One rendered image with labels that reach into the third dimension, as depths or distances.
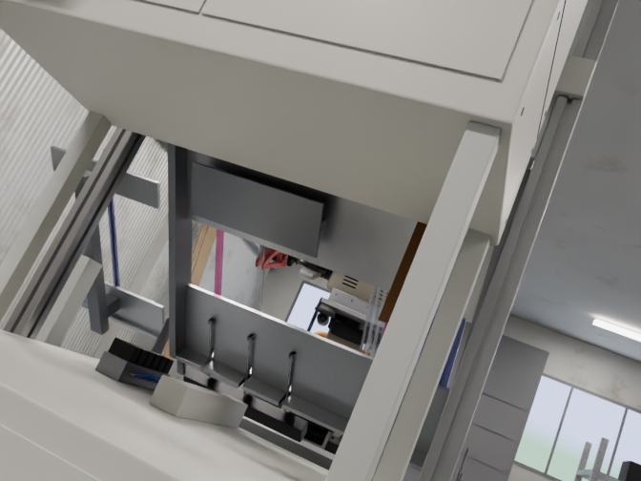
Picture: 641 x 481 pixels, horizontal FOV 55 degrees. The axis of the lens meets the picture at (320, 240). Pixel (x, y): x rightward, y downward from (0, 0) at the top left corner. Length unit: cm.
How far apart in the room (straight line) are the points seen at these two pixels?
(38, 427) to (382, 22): 49
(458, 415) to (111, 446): 51
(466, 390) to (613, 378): 891
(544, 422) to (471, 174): 900
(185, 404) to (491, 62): 63
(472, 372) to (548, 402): 863
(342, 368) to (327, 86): 86
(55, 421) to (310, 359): 88
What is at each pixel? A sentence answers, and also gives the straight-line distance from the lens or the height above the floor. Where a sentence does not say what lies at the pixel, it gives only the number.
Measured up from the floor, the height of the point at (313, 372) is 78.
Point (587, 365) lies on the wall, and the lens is 974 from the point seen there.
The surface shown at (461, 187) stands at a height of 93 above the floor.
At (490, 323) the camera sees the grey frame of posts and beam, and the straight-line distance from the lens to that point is 93.
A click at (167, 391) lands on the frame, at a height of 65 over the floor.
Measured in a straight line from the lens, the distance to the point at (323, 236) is 122.
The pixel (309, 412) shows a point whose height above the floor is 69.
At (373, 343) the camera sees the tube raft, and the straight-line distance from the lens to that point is 131.
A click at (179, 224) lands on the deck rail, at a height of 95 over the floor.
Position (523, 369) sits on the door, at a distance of 951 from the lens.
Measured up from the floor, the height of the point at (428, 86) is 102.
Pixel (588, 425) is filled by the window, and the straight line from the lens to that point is 963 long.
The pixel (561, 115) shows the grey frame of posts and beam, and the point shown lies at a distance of 106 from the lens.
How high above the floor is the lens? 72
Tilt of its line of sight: 14 degrees up
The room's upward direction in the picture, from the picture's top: 24 degrees clockwise
